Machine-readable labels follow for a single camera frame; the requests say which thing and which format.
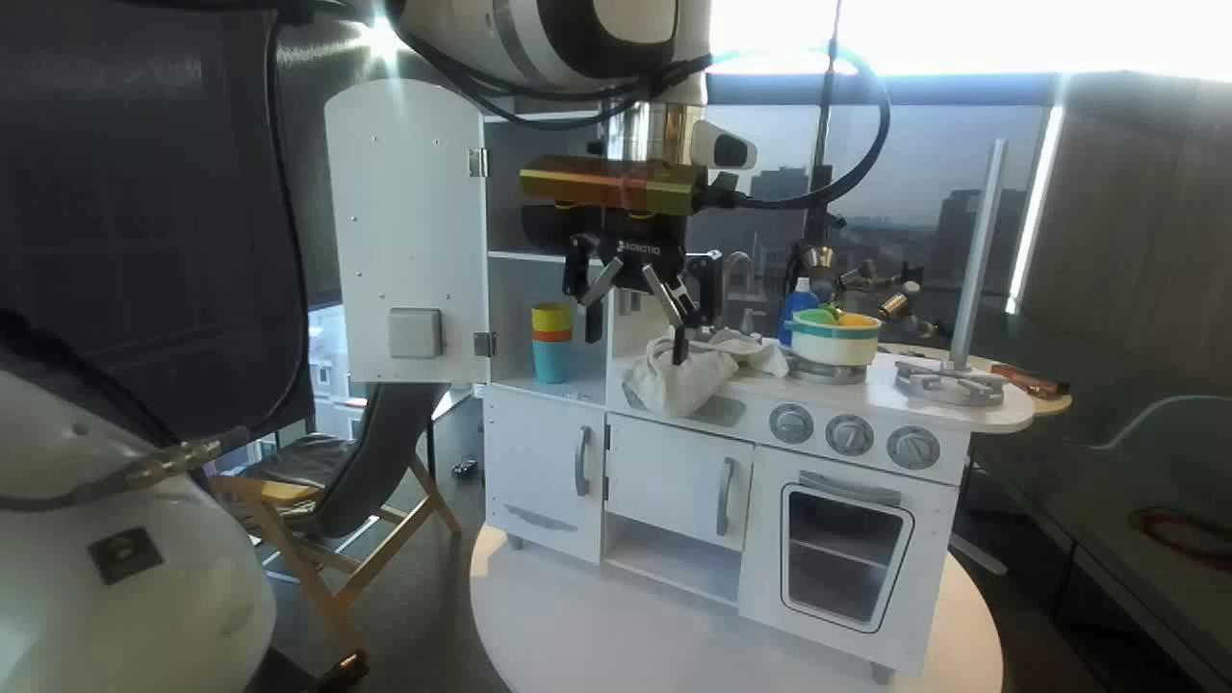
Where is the gold and black gripper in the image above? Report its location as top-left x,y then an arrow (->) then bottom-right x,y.
516,151 -> 743,365

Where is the white cotton towel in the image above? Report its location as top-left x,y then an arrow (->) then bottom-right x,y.
624,324 -> 788,418

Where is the yellow plastic cup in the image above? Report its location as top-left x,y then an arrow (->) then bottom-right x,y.
526,299 -> 577,343

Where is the silver toy faucet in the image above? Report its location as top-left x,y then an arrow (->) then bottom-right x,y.
716,246 -> 763,340

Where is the blue plastic cup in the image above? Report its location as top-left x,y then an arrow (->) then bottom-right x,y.
530,343 -> 577,390

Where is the blue toy detergent bottle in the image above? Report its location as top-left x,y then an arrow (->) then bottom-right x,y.
776,273 -> 826,346

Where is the white toy kitchen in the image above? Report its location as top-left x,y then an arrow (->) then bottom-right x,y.
479,109 -> 1074,686

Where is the white pot with teal rim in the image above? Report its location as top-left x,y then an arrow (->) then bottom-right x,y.
780,302 -> 889,385

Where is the thin black tripod pole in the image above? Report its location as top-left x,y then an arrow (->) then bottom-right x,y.
792,0 -> 856,286

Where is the white toy kitchen door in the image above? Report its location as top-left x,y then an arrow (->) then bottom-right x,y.
318,77 -> 497,390

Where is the silver metal pole stand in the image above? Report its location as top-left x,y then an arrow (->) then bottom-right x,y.
893,129 -> 1012,413

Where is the round white table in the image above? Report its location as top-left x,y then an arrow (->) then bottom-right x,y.
464,517 -> 1007,693

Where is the brown wooden utensil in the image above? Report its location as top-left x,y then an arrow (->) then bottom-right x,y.
983,360 -> 1070,402

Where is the wooden folding chair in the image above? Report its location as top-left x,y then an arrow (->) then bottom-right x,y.
209,379 -> 464,686

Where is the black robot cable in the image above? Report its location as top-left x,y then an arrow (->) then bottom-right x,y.
407,16 -> 898,218

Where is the dark brown loop cord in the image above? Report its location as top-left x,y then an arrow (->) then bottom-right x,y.
1130,504 -> 1232,563

